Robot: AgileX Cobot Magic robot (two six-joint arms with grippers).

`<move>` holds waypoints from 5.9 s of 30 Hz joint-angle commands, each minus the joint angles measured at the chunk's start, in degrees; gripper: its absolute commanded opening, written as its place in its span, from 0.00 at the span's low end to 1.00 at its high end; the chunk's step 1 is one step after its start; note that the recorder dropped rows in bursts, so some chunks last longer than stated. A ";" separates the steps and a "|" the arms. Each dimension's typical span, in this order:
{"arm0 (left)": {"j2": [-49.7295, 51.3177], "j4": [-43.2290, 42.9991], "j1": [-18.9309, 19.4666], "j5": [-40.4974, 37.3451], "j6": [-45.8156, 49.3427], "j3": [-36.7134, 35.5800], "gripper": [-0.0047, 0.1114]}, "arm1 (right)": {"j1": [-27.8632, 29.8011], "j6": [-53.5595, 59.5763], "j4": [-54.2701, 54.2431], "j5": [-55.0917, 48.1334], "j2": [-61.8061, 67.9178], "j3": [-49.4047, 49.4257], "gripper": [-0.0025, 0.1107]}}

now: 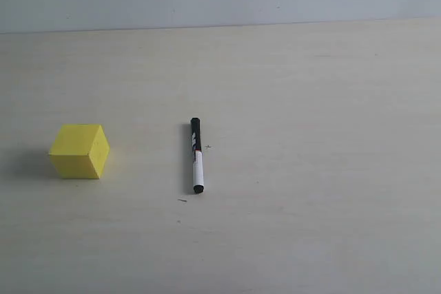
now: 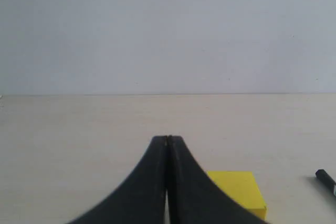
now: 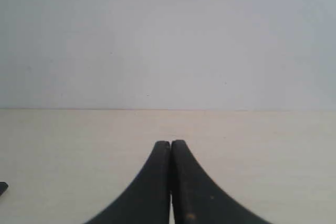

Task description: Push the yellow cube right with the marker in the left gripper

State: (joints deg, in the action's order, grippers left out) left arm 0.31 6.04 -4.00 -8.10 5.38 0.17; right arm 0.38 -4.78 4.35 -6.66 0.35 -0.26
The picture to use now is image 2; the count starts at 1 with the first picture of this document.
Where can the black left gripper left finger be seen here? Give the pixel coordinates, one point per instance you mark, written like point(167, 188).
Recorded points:
point(140, 198)

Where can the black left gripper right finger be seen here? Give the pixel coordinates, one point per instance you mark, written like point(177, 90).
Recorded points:
point(192, 196)

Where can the yellow foam cube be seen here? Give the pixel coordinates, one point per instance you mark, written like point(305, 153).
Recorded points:
point(242, 187)

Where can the black and white marker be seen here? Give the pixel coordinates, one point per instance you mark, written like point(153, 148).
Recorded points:
point(326, 180)

